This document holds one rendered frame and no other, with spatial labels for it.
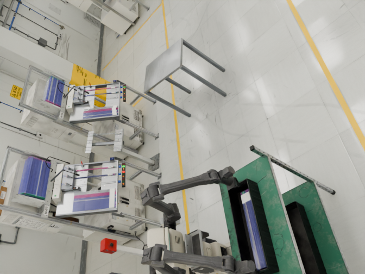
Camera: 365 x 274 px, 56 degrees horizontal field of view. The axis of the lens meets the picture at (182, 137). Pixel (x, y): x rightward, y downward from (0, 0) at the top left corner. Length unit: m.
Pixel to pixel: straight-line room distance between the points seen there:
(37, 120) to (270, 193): 3.70
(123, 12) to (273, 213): 6.52
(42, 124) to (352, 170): 3.96
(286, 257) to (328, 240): 0.64
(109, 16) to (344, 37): 5.52
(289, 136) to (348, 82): 0.72
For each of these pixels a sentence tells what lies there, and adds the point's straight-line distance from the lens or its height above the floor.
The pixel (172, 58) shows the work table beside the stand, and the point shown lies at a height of 0.80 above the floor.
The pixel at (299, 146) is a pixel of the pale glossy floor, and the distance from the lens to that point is 3.46.
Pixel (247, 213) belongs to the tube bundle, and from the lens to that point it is 2.28.
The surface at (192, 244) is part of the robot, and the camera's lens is 2.51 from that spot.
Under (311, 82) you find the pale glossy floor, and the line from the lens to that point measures 3.72.
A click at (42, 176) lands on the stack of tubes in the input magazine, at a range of 4.41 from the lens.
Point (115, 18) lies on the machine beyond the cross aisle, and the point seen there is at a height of 0.41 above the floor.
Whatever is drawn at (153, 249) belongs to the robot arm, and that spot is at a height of 1.59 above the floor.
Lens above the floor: 2.73
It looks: 35 degrees down
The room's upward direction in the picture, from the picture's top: 64 degrees counter-clockwise
